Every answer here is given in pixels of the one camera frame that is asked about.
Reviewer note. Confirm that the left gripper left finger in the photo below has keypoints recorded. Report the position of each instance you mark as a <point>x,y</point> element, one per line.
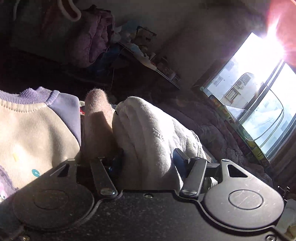
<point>105,173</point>

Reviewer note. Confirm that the folded pink fleece garment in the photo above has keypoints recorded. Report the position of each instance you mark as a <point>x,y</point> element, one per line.
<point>98,140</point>

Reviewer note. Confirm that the purple cream sweatshirt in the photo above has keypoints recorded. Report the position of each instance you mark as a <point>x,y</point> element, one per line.
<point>39,130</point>

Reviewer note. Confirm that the white quilted baby garment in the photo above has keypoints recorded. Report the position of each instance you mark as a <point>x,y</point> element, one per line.
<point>148,137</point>

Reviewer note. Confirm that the purple jacket at bedside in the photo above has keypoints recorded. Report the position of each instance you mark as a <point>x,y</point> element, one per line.
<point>91,37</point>

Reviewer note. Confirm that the window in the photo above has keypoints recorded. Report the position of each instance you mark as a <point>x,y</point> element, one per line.
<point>255,87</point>

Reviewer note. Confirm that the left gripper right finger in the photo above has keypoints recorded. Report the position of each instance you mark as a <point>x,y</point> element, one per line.
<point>192,172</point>

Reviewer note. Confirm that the purple crumpled quilt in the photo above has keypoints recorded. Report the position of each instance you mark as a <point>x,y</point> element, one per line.
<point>218,137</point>

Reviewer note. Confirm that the cluttered side table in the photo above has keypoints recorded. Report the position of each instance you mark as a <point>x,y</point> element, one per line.
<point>138,42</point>

